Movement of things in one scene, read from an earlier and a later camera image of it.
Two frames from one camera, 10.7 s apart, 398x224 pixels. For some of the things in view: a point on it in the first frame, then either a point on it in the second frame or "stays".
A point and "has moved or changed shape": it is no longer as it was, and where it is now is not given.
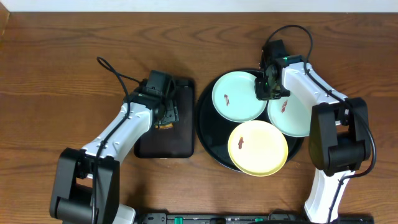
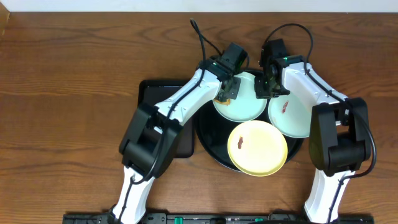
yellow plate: (257, 148) stays
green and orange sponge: (164, 126) has moved or changed shape
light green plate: (234, 98) stays
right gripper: (260, 94) stays
